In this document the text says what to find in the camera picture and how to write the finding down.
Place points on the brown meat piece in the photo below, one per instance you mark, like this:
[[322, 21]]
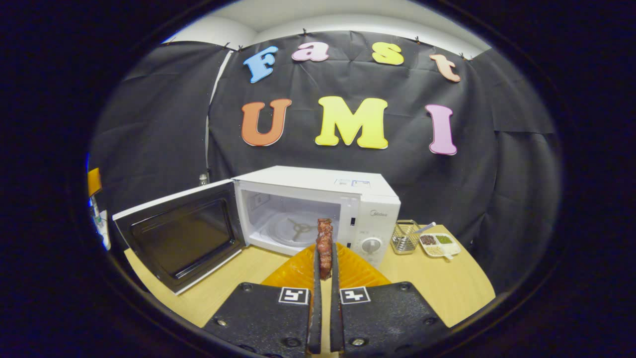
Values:
[[325, 246]]

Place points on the small spoon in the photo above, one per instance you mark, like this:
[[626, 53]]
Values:
[[426, 227]]

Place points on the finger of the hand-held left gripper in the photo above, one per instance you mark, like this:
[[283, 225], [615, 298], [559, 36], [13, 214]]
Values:
[[94, 181]]

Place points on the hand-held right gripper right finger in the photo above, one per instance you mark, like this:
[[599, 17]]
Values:
[[336, 318]]

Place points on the white divided condiment dish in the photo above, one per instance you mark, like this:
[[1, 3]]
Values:
[[439, 246]]

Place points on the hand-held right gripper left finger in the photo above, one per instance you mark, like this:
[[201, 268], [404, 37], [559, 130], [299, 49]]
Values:
[[316, 318]]

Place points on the white microwave oven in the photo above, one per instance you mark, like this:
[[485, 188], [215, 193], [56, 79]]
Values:
[[308, 179]]

